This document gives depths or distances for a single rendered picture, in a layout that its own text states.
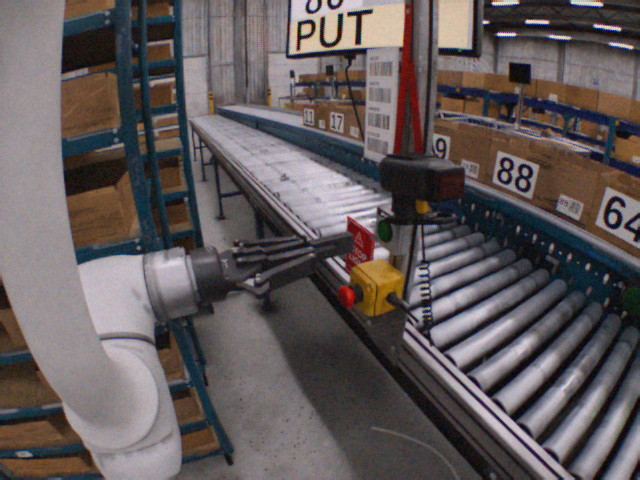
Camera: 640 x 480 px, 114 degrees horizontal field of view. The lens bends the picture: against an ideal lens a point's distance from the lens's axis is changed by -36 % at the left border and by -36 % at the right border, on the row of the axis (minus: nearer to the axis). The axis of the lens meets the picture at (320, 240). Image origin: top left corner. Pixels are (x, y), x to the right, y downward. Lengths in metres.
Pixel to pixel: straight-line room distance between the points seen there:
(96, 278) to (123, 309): 0.05
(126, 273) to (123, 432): 0.19
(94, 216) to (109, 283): 0.25
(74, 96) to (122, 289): 0.36
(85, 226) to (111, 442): 0.42
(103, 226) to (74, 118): 0.20
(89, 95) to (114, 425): 0.50
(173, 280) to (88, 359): 0.19
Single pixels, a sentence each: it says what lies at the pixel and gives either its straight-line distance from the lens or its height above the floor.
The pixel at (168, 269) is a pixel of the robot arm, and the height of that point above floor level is 0.98.
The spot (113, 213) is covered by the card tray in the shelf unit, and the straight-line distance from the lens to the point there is 0.62.
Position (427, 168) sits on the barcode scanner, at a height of 1.08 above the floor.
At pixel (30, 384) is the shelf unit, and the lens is 1.09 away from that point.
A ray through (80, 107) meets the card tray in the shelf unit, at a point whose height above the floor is 1.19.
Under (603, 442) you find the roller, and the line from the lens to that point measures 0.63.
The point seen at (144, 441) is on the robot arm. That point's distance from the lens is 0.33.
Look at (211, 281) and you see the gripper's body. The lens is 0.40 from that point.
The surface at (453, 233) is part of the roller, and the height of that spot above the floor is 0.74.
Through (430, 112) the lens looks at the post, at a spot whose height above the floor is 1.14.
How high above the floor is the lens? 1.17
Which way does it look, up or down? 27 degrees down
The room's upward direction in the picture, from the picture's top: straight up
